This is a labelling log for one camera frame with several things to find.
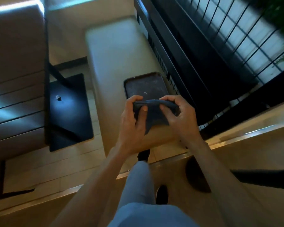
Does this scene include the person's right hand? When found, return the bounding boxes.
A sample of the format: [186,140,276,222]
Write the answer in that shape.
[158,94,204,148]

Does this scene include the person's left hand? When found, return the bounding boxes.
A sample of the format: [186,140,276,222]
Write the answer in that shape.
[115,94,149,156]

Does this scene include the dark blue cloth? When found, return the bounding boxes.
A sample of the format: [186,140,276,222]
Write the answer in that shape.
[132,99,180,136]

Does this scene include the black tray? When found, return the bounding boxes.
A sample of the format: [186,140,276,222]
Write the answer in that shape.
[123,71,178,111]

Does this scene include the person's left forearm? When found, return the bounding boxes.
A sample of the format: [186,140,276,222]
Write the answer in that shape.
[50,146,126,227]

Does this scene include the person's right forearm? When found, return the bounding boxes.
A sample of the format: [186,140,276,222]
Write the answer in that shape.
[180,137,284,227]

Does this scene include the person's left black shoe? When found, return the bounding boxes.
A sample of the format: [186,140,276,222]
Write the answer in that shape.
[138,150,150,161]

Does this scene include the person's black shoe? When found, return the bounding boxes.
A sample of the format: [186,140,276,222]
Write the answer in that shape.
[155,185,169,205]
[138,150,150,161]

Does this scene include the person's right black shoe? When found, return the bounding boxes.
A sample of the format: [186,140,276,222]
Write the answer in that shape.
[155,185,169,205]

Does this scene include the black metal grille partition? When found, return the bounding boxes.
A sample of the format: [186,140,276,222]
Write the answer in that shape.
[133,0,284,140]

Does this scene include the metal floor threshold strip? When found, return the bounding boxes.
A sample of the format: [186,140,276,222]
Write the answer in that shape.
[0,123,284,219]

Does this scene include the black stanchion post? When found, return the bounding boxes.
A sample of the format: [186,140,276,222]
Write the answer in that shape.
[186,155,284,194]

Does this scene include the table with black pedestal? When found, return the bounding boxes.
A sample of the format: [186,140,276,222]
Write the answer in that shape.
[0,0,94,161]

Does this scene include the brown bench black frame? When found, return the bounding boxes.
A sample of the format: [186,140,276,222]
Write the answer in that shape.
[85,16,187,159]

